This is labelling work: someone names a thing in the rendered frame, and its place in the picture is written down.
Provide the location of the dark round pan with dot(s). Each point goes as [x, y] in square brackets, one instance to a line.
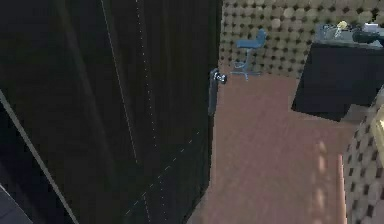
[366, 36]

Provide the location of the yellow small object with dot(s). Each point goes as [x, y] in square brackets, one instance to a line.
[341, 25]

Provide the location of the blue swivel chair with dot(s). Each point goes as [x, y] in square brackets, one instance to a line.
[249, 45]

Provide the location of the black cabinet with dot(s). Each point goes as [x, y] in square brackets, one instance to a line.
[340, 76]

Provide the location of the dark brown room door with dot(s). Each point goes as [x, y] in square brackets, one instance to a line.
[100, 100]

